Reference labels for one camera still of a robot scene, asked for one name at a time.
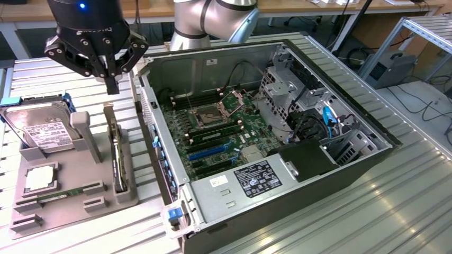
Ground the green motherboard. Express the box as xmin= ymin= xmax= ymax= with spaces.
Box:
xmin=157 ymin=87 xmax=287 ymax=180

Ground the silver CPU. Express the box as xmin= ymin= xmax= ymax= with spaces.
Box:
xmin=24 ymin=166 xmax=57 ymax=190

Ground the green RAM stick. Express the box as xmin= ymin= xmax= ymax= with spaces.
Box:
xmin=189 ymin=126 xmax=241 ymax=142
xmin=16 ymin=186 xmax=88 ymax=206

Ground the aluminium slat table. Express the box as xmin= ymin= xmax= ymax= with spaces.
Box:
xmin=367 ymin=14 xmax=452 ymax=80

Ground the black office chair base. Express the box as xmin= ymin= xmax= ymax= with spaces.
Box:
xmin=268 ymin=15 xmax=323 ymax=32

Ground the blue disk carrier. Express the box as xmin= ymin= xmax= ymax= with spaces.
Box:
xmin=0 ymin=89 xmax=77 ymax=125

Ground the CPU socket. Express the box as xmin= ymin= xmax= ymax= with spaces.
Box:
xmin=189 ymin=104 xmax=231 ymax=128

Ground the black tripod pole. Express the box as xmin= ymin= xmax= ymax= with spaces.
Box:
xmin=331 ymin=0 xmax=373 ymax=53

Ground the black power cable bundle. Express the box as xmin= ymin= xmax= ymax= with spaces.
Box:
xmin=285 ymin=104 xmax=324 ymax=141

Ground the silver chipset heatsink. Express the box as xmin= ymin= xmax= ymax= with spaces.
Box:
xmin=241 ymin=147 xmax=264 ymax=162

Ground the graphics card with black fan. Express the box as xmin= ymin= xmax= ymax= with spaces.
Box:
xmin=103 ymin=102 xmax=128 ymax=192

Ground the small silver disk bay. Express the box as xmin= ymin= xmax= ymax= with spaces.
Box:
xmin=319 ymin=126 xmax=393 ymax=166

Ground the silver power supply unit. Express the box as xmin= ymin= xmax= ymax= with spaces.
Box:
xmin=183 ymin=153 xmax=301 ymax=225

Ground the wooden desk white frame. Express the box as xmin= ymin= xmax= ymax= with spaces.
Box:
xmin=0 ymin=0 xmax=176 ymax=60
xmin=257 ymin=0 xmax=445 ymax=52

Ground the silver hard disk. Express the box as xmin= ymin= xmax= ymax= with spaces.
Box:
xmin=0 ymin=102 xmax=77 ymax=154

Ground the metal socket cover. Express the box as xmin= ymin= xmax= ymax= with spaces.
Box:
xmin=217 ymin=89 xmax=248 ymax=115

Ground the grey parts rack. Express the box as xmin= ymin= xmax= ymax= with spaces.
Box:
xmin=7 ymin=111 xmax=140 ymax=241

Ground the grey computer tower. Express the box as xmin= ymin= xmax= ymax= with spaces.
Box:
xmin=360 ymin=51 xmax=420 ymax=89

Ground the open black PC case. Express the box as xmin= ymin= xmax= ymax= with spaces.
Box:
xmin=127 ymin=38 xmax=403 ymax=254

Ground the blue disk wire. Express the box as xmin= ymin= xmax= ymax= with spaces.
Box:
xmin=321 ymin=105 xmax=336 ymax=138

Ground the thin locking lever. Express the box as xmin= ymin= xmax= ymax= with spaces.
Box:
xmin=184 ymin=88 xmax=195 ymax=114

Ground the blue expansion slot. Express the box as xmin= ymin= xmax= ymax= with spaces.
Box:
xmin=188 ymin=146 xmax=231 ymax=161

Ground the black expansion slot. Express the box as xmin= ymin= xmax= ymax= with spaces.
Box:
xmin=185 ymin=142 xmax=227 ymax=155

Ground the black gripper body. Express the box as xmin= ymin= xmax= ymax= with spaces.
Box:
xmin=47 ymin=0 xmax=132 ymax=77

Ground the silver disk bay cage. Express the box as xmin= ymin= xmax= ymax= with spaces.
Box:
xmin=257 ymin=43 xmax=340 ymax=125

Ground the black plastic shroud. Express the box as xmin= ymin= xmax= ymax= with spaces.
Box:
xmin=268 ymin=140 xmax=340 ymax=183

